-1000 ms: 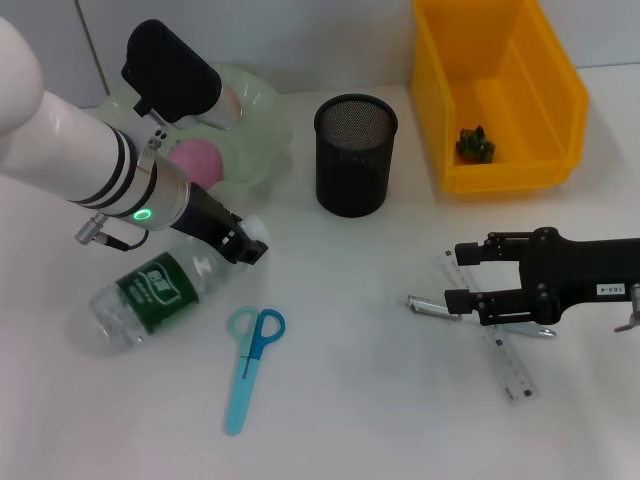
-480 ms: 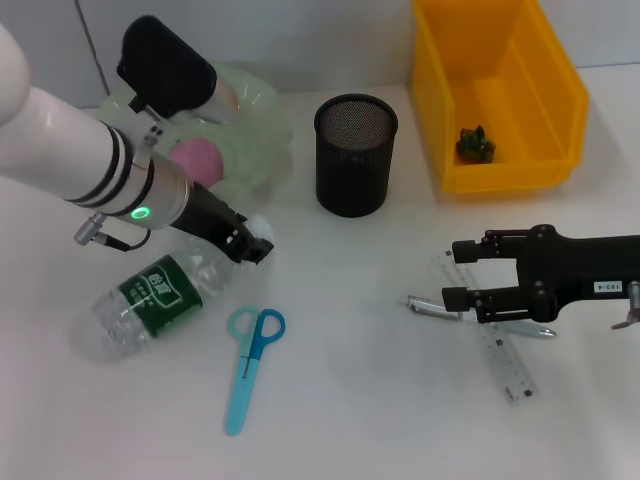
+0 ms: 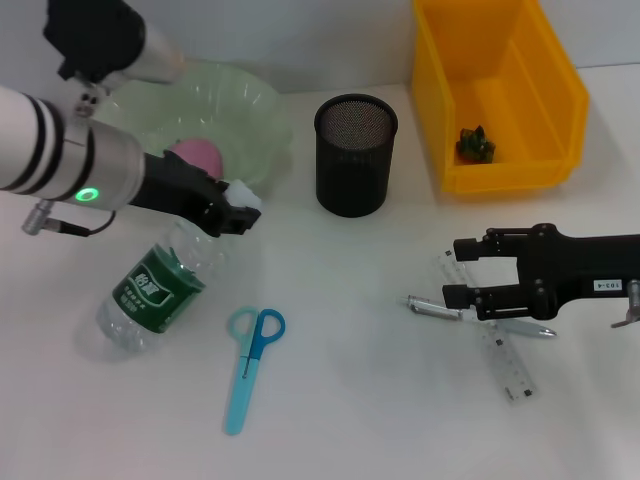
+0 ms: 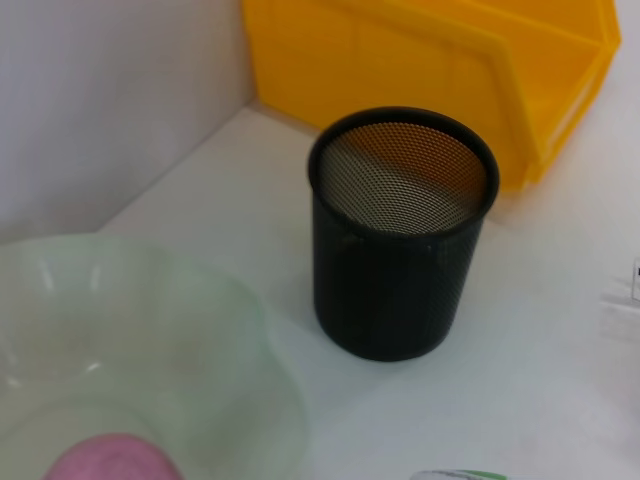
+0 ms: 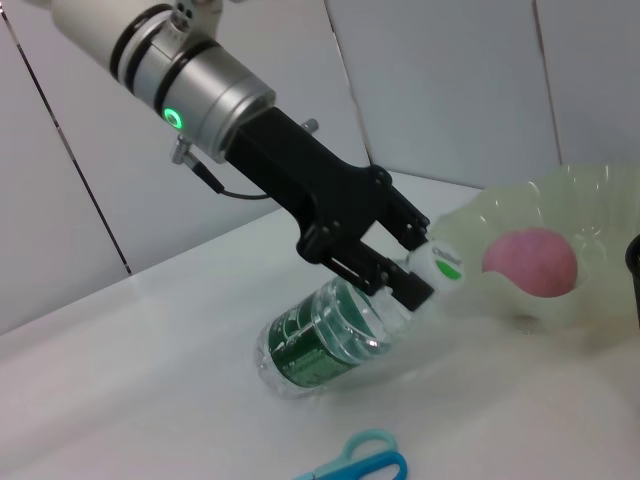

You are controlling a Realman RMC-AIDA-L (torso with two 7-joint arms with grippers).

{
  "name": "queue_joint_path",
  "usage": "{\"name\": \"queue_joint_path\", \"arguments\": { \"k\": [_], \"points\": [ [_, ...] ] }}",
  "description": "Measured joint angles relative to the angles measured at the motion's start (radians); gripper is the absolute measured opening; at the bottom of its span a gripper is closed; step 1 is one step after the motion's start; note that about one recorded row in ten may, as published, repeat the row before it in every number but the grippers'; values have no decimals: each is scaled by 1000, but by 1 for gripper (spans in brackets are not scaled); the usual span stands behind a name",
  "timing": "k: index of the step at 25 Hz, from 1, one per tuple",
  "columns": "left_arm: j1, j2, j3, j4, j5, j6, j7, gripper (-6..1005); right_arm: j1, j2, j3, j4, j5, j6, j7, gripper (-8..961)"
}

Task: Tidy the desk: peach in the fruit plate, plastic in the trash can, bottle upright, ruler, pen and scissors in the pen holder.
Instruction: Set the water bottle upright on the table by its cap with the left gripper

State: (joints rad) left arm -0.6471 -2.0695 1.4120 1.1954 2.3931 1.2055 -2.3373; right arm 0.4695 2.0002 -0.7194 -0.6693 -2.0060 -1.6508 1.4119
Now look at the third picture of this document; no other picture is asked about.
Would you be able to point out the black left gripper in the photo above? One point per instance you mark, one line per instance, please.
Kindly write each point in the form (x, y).
(175, 187)

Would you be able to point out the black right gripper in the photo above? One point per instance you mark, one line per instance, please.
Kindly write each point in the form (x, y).
(565, 270)

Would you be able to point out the pink peach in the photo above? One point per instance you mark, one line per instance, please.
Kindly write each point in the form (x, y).
(202, 152)

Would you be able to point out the clear green-label water bottle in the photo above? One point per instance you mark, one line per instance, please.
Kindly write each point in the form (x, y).
(150, 295)

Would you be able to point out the green plastic wrapper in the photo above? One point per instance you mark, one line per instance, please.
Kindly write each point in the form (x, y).
(476, 146)

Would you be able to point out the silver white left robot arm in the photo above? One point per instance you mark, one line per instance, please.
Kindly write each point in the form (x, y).
(60, 155)

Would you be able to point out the silver white pen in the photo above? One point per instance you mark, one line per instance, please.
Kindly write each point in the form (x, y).
(530, 329)

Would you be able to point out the clear plastic ruler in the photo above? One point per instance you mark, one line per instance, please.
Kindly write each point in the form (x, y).
(505, 360)

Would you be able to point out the translucent green fruit bowl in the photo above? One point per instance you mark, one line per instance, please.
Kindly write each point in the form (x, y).
(240, 115)

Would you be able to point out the black mesh pen holder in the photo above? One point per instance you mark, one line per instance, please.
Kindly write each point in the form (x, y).
(352, 170)

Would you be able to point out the blue and teal scissors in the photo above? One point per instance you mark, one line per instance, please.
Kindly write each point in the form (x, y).
(250, 345)

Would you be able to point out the yellow plastic bin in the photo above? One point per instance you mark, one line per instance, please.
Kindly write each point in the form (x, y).
(530, 100)

